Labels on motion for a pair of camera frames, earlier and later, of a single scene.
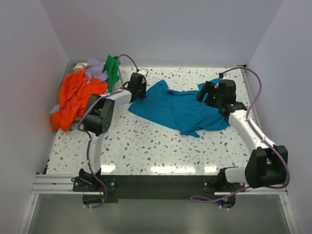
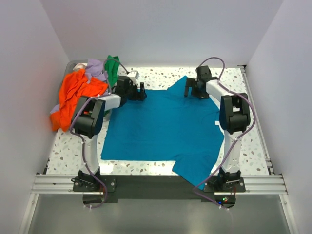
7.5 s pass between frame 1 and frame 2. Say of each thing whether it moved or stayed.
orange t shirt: stayed
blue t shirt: moved
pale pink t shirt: stayed
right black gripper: moved
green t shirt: stayed
